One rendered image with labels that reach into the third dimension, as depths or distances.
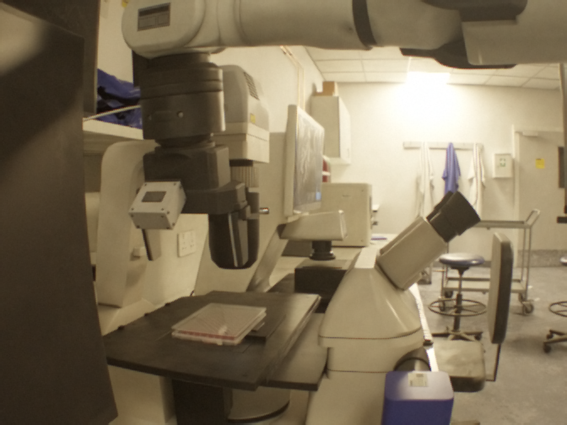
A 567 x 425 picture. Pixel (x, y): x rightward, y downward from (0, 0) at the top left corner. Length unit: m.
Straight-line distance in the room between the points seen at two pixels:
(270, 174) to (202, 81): 0.73
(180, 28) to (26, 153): 0.17
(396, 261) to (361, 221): 2.34
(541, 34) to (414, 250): 0.29
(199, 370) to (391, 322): 0.21
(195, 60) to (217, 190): 0.13
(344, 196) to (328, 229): 1.63
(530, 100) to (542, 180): 1.22
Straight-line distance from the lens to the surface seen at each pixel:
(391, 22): 0.32
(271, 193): 1.13
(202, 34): 0.38
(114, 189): 0.63
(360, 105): 6.47
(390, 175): 6.35
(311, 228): 1.23
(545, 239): 6.81
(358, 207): 2.83
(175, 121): 0.42
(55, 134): 0.36
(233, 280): 1.19
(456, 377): 1.60
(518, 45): 0.31
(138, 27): 0.43
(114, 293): 0.65
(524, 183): 6.64
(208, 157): 0.43
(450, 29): 0.35
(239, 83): 0.54
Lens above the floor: 1.13
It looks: 3 degrees down
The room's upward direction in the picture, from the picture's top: straight up
